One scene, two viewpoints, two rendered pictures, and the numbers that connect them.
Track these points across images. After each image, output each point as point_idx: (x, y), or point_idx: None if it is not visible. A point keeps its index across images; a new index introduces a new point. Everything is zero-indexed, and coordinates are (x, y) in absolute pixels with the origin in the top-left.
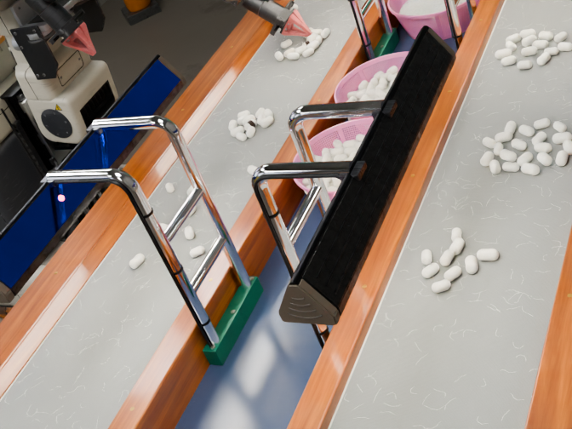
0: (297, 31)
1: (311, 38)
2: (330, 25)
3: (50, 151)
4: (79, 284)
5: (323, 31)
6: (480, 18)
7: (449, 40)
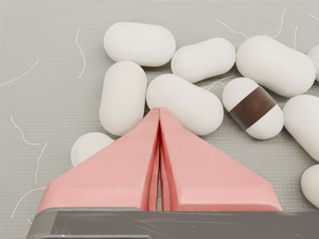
0: (155, 210)
1: (214, 95)
2: (17, 74)
3: None
4: None
5: (158, 35)
6: None
7: None
